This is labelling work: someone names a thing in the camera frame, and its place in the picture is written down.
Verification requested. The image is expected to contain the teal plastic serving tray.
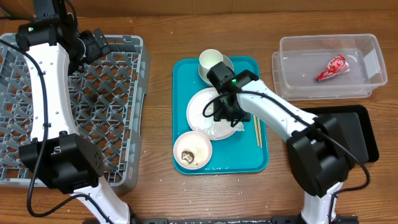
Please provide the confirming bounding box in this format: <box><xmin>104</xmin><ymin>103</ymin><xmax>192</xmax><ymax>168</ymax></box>
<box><xmin>172</xmin><ymin>58</ymin><xmax>269</xmax><ymax>175</ymax></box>

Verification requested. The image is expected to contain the pink bowl with food scraps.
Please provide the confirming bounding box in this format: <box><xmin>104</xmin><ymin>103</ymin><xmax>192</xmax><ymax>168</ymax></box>
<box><xmin>173</xmin><ymin>131</ymin><xmax>213</xmax><ymax>170</ymax></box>

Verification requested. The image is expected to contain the grey plastic dishwasher rack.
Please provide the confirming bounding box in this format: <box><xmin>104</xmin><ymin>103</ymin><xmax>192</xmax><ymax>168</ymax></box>
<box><xmin>1</xmin><ymin>33</ymin><xmax>150</xmax><ymax>192</ymax></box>

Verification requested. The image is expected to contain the white napkin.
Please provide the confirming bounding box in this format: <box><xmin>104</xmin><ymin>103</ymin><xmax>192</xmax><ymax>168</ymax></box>
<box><xmin>208</xmin><ymin>120</ymin><xmax>244</xmax><ymax>138</ymax></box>

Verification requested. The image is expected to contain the white round plate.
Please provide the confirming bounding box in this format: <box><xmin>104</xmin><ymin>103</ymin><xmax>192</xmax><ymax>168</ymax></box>
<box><xmin>187</xmin><ymin>87</ymin><xmax>233</xmax><ymax>140</ymax></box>

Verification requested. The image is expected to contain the clear plastic waste bin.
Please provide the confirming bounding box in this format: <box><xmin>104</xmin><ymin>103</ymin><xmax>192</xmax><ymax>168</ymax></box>
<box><xmin>272</xmin><ymin>34</ymin><xmax>387</xmax><ymax>100</ymax></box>

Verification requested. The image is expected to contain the grey-white small bowl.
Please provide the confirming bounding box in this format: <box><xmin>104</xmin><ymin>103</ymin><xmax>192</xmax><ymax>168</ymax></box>
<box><xmin>198</xmin><ymin>54</ymin><xmax>234</xmax><ymax>88</ymax></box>

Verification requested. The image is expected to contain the black rectangular tray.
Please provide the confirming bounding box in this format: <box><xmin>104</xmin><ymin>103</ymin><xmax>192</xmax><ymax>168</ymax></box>
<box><xmin>303</xmin><ymin>105</ymin><xmax>379</xmax><ymax>162</ymax></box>

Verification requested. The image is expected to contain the red snack wrapper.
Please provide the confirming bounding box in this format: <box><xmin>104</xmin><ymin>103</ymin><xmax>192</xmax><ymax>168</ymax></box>
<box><xmin>315</xmin><ymin>54</ymin><xmax>350</xmax><ymax>82</ymax></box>

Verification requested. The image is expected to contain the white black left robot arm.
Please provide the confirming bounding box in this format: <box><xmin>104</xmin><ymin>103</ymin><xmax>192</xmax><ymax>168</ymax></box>
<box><xmin>16</xmin><ymin>0</ymin><xmax>133</xmax><ymax>223</ymax></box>

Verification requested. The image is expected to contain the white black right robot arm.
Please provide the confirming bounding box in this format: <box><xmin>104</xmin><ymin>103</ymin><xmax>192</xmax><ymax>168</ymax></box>
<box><xmin>206</xmin><ymin>62</ymin><xmax>358</xmax><ymax>223</ymax></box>

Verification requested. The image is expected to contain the white plastic cup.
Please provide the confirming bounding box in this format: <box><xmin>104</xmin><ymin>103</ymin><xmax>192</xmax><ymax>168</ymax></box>
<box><xmin>199</xmin><ymin>49</ymin><xmax>223</xmax><ymax>69</ymax></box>

